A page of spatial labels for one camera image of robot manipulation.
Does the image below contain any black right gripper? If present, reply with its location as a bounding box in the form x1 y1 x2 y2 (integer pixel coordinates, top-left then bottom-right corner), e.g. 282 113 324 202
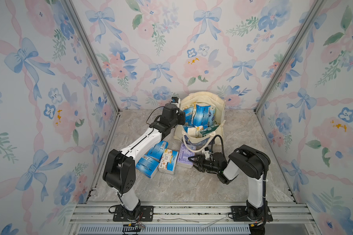
189 154 220 174

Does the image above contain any purple tissue pack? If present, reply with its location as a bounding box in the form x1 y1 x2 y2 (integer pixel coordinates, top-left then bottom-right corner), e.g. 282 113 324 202
176 144 196 168

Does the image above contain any cream canvas bag starry print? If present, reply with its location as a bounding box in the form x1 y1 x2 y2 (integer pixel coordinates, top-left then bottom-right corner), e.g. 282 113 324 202
174 92 225 153

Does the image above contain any floral orange blue tissue pack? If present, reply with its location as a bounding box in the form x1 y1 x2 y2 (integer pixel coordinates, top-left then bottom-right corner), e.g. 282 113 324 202
158 149 178 175

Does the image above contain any white blue tissue pack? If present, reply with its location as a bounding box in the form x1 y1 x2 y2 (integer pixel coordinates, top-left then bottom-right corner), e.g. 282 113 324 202
183 126 204 138

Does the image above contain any blue tissue pack barcode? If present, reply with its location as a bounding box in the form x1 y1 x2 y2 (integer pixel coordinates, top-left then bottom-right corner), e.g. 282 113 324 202
192 103 211 126

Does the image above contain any colourful cartoon tissue pack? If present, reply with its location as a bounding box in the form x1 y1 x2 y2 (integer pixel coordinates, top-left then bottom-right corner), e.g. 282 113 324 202
198 124 219 138

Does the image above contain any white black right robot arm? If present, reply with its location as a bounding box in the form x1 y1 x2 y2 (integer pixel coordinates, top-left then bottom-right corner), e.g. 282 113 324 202
188 145 273 227

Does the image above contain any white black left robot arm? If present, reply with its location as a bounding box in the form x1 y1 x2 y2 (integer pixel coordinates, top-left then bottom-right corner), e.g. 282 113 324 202
103 102 185 214

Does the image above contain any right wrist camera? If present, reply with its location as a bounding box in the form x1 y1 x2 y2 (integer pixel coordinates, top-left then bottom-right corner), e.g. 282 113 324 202
202 147 213 161

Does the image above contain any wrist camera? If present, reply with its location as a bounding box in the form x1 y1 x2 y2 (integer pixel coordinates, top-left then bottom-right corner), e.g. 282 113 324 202
202 147 213 161
171 97 180 108

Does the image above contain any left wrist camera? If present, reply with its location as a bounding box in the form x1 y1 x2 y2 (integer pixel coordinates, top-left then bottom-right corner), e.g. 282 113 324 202
171 97 180 108

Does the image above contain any black corrugated cable conduit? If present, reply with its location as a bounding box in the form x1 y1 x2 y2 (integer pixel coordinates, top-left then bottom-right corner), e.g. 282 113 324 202
209 134 226 158

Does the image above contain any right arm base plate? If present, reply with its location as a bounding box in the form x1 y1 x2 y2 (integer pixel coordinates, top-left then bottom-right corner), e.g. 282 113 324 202
229 206 264 223

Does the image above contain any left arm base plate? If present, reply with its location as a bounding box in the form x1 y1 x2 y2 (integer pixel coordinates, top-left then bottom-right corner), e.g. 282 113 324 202
109 205 154 222

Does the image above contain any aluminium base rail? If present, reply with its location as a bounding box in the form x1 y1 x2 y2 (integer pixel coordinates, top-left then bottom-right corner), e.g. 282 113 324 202
69 201 315 225

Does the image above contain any grey slotted cable duct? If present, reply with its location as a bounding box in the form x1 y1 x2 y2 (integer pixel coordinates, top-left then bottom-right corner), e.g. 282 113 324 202
76 224 251 235

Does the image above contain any left aluminium corner post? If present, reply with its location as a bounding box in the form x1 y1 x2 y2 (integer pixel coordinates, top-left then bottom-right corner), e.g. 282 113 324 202
61 0 120 115

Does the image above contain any aluminium corner post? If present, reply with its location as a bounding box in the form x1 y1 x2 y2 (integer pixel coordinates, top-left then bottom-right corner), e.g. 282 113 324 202
254 0 325 115
61 0 120 115

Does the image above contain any right aluminium corner post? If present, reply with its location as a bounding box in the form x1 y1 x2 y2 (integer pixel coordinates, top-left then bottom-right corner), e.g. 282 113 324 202
254 0 325 115

